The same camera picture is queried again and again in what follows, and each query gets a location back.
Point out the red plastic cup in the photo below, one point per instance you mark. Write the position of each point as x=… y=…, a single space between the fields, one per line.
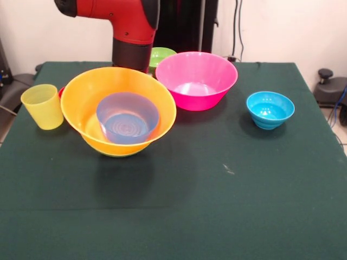
x=61 y=92

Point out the dark green tablecloth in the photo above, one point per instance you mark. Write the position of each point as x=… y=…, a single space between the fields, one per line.
x=108 y=203

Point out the black floor stand base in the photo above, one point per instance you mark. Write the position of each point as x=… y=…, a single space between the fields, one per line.
x=330 y=90
x=16 y=89

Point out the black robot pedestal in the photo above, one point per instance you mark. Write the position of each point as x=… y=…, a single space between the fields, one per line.
x=184 y=27

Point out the small green plastic bowl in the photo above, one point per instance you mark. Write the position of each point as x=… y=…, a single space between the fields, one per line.
x=160 y=55

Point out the black wall plug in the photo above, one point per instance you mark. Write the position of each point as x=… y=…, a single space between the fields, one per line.
x=231 y=58

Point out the light blue plastic bowl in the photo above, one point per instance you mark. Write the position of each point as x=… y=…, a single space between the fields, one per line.
x=269 y=120

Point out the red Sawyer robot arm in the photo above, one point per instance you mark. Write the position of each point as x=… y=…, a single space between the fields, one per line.
x=130 y=29

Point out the pink plastic bowl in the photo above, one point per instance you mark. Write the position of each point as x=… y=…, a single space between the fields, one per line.
x=200 y=101

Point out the black equipment box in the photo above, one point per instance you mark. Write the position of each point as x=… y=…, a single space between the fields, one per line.
x=5 y=67

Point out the orange plastic bowl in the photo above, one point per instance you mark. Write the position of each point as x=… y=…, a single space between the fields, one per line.
x=81 y=108

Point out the yellow plastic cup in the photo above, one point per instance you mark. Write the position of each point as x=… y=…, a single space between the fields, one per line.
x=44 y=113

